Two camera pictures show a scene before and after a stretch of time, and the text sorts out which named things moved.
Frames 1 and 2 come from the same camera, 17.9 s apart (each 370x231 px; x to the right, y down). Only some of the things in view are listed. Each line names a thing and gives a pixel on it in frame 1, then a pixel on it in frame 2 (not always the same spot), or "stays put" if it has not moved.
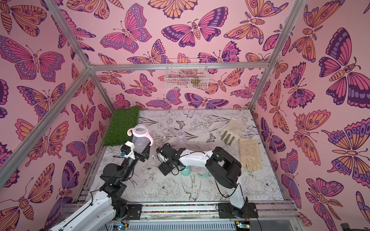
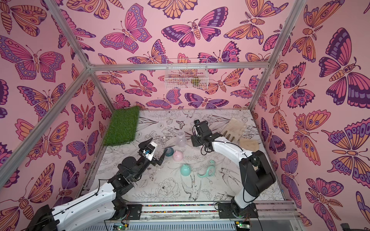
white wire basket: x=186 y=73 stays put
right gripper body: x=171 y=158 to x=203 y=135
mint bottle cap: x=186 y=172 stays put
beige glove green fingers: x=232 y=131 stays put
